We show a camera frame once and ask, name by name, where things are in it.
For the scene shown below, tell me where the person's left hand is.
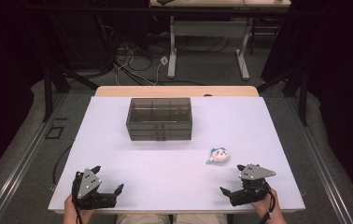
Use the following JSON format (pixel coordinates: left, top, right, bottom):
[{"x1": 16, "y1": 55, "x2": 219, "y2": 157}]
[{"x1": 64, "y1": 194, "x2": 94, "y2": 224}]

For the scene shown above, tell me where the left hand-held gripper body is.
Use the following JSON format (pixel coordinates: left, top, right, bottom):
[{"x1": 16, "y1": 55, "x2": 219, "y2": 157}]
[{"x1": 71, "y1": 167, "x2": 118, "y2": 210}]

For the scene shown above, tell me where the tangle of black floor cables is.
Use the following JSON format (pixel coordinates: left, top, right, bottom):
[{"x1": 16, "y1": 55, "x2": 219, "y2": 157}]
[{"x1": 101, "y1": 24, "x2": 230, "y2": 87}]

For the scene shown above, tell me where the white and blue plush toy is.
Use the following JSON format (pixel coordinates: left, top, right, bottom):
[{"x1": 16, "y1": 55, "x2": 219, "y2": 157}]
[{"x1": 205, "y1": 147, "x2": 232, "y2": 166}]

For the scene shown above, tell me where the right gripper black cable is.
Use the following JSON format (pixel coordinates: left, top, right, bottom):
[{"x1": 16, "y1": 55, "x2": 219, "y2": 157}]
[{"x1": 258, "y1": 181, "x2": 277, "y2": 224}]

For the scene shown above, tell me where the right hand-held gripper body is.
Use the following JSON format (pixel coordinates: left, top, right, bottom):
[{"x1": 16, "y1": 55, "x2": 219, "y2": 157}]
[{"x1": 229, "y1": 163, "x2": 276, "y2": 207}]

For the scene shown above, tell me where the person's right hand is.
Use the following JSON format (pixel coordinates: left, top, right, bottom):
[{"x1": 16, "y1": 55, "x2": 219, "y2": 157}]
[{"x1": 252, "y1": 188, "x2": 288, "y2": 224}]

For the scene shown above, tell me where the thin black cable loop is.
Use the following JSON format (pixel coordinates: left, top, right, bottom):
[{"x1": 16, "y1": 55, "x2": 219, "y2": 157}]
[{"x1": 51, "y1": 144, "x2": 74, "y2": 191}]

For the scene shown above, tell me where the white floor cable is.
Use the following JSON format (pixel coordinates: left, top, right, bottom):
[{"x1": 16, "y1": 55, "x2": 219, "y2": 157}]
[{"x1": 114, "y1": 46, "x2": 166, "y2": 87}]

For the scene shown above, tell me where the smoky transparent drawer with handle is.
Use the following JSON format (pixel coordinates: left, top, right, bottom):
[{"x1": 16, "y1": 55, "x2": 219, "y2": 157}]
[{"x1": 127, "y1": 120, "x2": 193, "y2": 132}]

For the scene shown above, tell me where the black metal stand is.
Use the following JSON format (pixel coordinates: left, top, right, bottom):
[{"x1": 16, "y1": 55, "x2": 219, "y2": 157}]
[
  {"x1": 256, "y1": 62, "x2": 310, "y2": 127},
  {"x1": 42, "y1": 12, "x2": 100, "y2": 123}
]

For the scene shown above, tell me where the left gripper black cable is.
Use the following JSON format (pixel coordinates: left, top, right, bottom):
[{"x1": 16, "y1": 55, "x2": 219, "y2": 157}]
[{"x1": 73, "y1": 199, "x2": 85, "y2": 224}]

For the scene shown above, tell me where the dark curtain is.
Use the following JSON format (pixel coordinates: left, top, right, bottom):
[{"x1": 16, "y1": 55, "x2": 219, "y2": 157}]
[
  {"x1": 260, "y1": 0, "x2": 353, "y2": 200},
  {"x1": 0, "y1": 0, "x2": 54, "y2": 190}
]

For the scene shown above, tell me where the white table mat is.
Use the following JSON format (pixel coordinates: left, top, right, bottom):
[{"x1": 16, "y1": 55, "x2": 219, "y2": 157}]
[{"x1": 48, "y1": 95, "x2": 306, "y2": 215}]

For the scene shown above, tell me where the white desk with metal legs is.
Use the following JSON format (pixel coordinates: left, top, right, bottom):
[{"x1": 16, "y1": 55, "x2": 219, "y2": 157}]
[{"x1": 149, "y1": 0, "x2": 292, "y2": 80}]

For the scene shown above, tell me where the smoky transparent drawer box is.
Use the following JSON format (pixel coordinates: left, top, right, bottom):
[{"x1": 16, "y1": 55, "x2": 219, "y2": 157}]
[{"x1": 125, "y1": 97, "x2": 193, "y2": 142}]

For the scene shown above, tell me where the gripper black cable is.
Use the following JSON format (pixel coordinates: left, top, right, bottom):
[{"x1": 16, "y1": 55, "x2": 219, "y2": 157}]
[
  {"x1": 73, "y1": 199, "x2": 85, "y2": 224},
  {"x1": 258, "y1": 181, "x2": 277, "y2": 224}
]

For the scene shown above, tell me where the aluminium floor rail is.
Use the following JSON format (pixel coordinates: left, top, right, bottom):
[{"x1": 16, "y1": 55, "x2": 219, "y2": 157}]
[
  {"x1": 0, "y1": 92, "x2": 70, "y2": 224},
  {"x1": 289, "y1": 96, "x2": 353, "y2": 224}
]

